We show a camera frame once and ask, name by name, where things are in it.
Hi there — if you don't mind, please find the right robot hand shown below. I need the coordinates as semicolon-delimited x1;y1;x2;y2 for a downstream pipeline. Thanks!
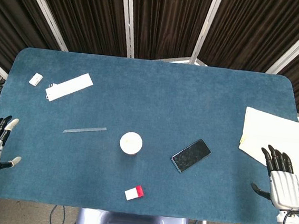
248;143;299;212

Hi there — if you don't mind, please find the clear plastic tube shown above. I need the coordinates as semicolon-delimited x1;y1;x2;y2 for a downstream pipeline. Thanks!
62;123;108;138

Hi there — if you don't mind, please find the white round container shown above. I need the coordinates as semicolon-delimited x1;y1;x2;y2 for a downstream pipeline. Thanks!
118;131;144;158

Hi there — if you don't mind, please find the white paper stack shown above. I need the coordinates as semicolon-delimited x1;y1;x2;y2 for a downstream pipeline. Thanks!
235;106;299;188

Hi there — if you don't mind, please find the black smartphone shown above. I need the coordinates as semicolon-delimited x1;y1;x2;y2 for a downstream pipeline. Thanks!
170;136;213;176

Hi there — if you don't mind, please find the long white flat box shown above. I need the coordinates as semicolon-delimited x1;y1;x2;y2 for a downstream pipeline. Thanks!
44;69;95;106

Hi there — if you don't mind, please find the red and white small box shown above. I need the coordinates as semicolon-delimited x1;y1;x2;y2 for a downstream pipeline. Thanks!
123;184;146;202

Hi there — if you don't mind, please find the blue table mat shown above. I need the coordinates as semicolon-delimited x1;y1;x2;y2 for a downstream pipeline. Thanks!
0;44;299;224

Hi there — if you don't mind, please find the dark curtain partition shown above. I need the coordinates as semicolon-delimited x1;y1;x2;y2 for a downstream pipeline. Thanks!
0;0;299;124

